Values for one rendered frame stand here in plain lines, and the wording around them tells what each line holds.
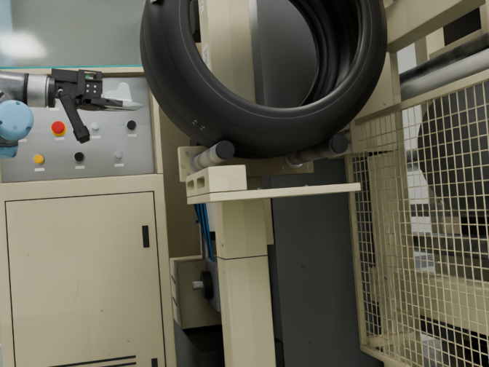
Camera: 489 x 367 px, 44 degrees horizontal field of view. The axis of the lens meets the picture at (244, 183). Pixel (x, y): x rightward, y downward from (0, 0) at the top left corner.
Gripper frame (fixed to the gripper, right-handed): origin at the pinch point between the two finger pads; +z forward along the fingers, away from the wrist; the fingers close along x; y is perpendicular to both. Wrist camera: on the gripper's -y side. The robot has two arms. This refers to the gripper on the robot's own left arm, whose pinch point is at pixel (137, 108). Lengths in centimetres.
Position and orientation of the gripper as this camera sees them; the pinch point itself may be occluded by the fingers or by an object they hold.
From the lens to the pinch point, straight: 144.2
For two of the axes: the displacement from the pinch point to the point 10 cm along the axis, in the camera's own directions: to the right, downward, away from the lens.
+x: -2.4, 0.5, 9.7
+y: 0.4, -10.0, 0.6
